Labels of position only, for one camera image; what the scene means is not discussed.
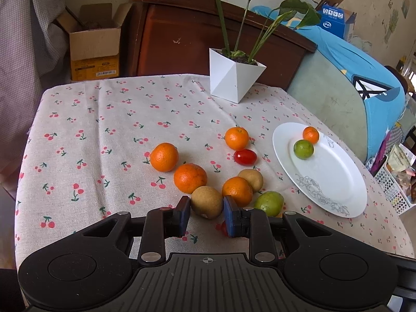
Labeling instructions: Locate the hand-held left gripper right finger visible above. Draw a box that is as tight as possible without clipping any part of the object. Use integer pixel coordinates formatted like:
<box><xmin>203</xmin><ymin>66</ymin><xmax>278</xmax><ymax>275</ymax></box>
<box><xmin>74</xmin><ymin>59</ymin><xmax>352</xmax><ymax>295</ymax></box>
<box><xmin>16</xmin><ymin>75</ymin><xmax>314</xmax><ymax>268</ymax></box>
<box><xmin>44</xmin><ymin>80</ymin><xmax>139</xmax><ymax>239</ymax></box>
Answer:
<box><xmin>223</xmin><ymin>195</ymin><xmax>335</xmax><ymax>265</ymax></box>

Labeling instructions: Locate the blue covered chair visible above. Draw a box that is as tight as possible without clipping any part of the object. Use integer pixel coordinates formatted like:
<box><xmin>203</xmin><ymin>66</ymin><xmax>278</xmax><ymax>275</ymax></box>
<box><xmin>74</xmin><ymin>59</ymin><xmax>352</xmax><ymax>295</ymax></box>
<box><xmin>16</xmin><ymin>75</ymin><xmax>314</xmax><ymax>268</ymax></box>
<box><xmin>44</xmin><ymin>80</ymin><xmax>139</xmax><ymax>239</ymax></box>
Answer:
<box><xmin>250</xmin><ymin>5</ymin><xmax>407</xmax><ymax>163</ymax></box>

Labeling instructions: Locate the white angular plant pot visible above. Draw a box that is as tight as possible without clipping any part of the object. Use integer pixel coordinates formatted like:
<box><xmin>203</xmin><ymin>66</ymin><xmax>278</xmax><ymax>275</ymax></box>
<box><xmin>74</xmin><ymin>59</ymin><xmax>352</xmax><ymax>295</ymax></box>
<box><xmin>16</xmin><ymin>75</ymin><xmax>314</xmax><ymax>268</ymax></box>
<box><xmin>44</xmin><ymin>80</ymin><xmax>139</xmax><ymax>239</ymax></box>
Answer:
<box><xmin>209</xmin><ymin>48</ymin><xmax>268</xmax><ymax>104</ymax></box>

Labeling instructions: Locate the orange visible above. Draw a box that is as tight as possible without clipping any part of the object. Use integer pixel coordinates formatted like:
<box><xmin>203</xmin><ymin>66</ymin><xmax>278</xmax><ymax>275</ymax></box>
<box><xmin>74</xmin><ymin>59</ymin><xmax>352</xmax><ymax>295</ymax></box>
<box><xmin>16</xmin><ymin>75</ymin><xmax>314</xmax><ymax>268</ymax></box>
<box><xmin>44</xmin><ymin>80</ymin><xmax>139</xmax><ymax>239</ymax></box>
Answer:
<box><xmin>222</xmin><ymin>176</ymin><xmax>253</xmax><ymax>207</ymax></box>
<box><xmin>302</xmin><ymin>126</ymin><xmax>320</xmax><ymax>144</ymax></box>
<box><xmin>225</xmin><ymin>126</ymin><xmax>249</xmax><ymax>151</ymax></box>
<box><xmin>173</xmin><ymin>163</ymin><xmax>208</xmax><ymax>194</ymax></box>
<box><xmin>149</xmin><ymin>142</ymin><xmax>179</xmax><ymax>172</ymax></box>

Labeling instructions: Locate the light green mango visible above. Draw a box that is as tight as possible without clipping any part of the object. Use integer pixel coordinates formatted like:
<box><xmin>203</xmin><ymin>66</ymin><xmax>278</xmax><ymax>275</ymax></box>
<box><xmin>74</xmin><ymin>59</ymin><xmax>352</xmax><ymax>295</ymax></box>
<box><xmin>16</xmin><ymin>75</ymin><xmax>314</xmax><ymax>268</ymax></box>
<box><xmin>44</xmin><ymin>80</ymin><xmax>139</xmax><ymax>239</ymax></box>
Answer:
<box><xmin>253</xmin><ymin>191</ymin><xmax>284</xmax><ymax>218</ymax></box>

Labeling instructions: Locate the white plate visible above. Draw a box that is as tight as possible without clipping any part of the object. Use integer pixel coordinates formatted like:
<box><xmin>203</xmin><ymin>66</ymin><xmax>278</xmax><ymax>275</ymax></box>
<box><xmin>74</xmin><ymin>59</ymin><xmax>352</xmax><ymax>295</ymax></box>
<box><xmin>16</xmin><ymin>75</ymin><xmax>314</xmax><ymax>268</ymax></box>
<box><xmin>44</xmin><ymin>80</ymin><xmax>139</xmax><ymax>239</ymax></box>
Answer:
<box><xmin>272</xmin><ymin>122</ymin><xmax>368</xmax><ymax>218</ymax></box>

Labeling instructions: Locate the brown kiwi fruit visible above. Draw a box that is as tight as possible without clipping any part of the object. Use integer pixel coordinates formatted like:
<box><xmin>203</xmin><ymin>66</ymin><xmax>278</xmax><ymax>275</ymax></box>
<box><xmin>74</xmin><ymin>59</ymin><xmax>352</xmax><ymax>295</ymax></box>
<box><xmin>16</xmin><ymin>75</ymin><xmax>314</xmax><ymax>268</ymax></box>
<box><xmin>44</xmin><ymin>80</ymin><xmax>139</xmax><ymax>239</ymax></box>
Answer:
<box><xmin>237</xmin><ymin>168</ymin><xmax>264</xmax><ymax>192</ymax></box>
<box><xmin>190</xmin><ymin>185</ymin><xmax>224</xmax><ymax>220</ymax></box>

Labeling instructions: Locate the colourful patterned cloth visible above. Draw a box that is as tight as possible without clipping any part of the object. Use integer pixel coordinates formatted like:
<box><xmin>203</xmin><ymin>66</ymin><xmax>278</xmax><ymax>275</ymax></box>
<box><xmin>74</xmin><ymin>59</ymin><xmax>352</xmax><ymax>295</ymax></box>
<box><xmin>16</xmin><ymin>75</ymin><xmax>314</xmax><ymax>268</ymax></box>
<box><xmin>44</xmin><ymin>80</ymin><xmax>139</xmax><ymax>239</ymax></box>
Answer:
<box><xmin>364</xmin><ymin>122</ymin><xmax>404</xmax><ymax>176</ymax></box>

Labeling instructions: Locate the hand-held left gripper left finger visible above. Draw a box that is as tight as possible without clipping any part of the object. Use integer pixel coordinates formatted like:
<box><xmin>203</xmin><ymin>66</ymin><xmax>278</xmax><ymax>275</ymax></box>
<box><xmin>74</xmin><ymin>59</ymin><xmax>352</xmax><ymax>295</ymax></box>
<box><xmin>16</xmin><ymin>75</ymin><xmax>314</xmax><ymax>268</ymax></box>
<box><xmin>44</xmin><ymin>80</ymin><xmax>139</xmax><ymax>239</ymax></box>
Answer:
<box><xmin>72</xmin><ymin>196</ymin><xmax>191</xmax><ymax>266</ymax></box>

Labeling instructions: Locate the dark wooden chair back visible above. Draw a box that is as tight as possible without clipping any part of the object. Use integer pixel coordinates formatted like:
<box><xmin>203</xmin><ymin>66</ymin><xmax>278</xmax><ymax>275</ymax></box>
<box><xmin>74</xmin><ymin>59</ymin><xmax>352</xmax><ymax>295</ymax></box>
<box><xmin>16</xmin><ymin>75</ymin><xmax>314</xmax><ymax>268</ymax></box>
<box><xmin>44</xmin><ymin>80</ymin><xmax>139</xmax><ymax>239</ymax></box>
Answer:
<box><xmin>385</xmin><ymin>66</ymin><xmax>408</xmax><ymax>95</ymax></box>

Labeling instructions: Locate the pale green chair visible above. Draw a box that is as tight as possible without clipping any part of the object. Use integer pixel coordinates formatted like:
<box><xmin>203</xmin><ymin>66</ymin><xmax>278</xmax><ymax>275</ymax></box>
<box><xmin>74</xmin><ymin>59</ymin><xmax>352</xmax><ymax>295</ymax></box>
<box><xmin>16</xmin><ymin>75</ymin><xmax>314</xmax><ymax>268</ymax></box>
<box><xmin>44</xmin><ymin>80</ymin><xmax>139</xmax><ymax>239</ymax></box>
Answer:
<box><xmin>288</xmin><ymin>52</ymin><xmax>371</xmax><ymax>163</ymax></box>

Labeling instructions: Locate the brown wooden headboard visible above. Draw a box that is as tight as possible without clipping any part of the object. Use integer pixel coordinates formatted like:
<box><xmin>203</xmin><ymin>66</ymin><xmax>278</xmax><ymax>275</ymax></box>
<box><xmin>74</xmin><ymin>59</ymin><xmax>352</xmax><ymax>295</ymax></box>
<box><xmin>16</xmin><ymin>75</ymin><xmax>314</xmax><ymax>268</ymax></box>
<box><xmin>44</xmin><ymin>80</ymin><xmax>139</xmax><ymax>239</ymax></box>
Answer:
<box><xmin>125</xmin><ymin>0</ymin><xmax>317</xmax><ymax>92</ymax></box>

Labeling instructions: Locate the beige packet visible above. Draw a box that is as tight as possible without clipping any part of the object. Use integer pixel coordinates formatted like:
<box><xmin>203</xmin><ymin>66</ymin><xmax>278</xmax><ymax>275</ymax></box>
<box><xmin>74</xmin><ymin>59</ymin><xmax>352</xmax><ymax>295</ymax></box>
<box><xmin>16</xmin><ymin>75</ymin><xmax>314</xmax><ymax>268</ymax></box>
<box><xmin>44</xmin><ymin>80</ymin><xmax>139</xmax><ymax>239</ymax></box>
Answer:
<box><xmin>388</xmin><ymin>145</ymin><xmax>416</xmax><ymax>170</ymax></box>

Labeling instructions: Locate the green leafy plant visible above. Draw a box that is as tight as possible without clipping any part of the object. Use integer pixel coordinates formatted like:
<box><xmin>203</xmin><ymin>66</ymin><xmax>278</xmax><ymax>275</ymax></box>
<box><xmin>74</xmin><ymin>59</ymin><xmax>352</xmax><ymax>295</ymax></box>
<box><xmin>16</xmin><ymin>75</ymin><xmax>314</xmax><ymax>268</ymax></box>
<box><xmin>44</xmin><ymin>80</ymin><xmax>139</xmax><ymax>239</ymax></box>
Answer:
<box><xmin>131</xmin><ymin>0</ymin><xmax>322</xmax><ymax>64</ymax></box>

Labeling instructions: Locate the round green lime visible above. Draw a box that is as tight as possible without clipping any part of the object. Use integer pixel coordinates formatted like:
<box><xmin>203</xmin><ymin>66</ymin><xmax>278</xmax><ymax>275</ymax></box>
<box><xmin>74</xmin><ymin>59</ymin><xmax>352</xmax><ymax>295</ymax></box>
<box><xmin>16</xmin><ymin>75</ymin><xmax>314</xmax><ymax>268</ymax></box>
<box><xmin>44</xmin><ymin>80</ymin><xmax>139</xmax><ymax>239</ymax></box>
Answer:
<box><xmin>293</xmin><ymin>139</ymin><xmax>315</xmax><ymax>160</ymax></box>

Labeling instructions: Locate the white perforated basket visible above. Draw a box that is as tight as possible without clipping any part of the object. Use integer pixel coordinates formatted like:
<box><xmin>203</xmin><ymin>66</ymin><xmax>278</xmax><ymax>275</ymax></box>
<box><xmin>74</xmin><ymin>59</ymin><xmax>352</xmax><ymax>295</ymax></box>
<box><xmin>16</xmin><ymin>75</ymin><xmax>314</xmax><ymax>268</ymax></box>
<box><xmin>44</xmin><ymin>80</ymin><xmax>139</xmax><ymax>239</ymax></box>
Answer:
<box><xmin>374</xmin><ymin>143</ymin><xmax>416</xmax><ymax>215</ymax></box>

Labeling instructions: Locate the open cardboard box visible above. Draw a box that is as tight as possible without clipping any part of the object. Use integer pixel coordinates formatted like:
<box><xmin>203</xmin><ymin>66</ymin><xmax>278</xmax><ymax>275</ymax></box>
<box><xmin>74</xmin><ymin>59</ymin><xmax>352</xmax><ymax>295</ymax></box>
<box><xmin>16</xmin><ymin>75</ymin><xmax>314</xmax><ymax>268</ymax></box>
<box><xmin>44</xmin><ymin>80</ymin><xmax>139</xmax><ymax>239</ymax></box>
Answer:
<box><xmin>54</xmin><ymin>2</ymin><xmax>134</xmax><ymax>82</ymax></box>

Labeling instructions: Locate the grey checked curtain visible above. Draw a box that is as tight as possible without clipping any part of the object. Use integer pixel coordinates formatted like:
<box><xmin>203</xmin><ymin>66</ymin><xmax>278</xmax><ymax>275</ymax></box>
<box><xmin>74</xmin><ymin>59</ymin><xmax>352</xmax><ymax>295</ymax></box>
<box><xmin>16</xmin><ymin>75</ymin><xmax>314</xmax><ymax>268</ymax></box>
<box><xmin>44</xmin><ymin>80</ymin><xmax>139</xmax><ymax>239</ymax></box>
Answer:
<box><xmin>0</xmin><ymin>0</ymin><xmax>70</xmax><ymax>183</ymax></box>

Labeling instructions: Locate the blue and white carton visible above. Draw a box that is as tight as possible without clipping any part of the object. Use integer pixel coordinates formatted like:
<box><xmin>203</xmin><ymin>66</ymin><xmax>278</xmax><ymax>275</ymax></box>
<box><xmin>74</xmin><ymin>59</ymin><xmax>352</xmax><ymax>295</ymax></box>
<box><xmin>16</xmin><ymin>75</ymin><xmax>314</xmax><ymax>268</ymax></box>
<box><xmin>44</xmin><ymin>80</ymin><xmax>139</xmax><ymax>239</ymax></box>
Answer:
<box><xmin>317</xmin><ymin>0</ymin><xmax>357</xmax><ymax>41</ymax></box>

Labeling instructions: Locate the cherry print tablecloth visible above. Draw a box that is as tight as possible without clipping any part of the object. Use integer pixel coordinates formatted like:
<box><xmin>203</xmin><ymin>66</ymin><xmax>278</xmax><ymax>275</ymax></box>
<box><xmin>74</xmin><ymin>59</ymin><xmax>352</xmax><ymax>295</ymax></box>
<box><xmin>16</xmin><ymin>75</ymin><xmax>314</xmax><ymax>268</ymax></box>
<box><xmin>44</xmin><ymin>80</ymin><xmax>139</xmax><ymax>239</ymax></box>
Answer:
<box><xmin>15</xmin><ymin>73</ymin><xmax>407</xmax><ymax>269</ymax></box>

